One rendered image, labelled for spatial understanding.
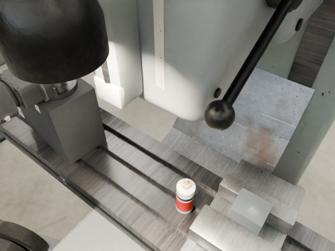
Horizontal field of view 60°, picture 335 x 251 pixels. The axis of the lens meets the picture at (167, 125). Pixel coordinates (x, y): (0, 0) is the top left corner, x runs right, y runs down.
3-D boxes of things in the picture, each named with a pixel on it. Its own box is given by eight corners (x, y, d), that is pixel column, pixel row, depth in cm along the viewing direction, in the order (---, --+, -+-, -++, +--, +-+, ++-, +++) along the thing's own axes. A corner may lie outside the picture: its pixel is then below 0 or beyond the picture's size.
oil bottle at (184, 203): (186, 217, 64) (189, 191, 57) (172, 207, 66) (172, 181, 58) (196, 204, 67) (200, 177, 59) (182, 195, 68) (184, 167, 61)
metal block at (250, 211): (254, 241, 53) (261, 227, 48) (224, 223, 55) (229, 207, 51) (265, 219, 56) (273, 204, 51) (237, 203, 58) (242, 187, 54)
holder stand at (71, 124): (69, 166, 74) (46, 108, 60) (27, 124, 85) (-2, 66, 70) (107, 140, 80) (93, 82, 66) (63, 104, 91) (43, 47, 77)
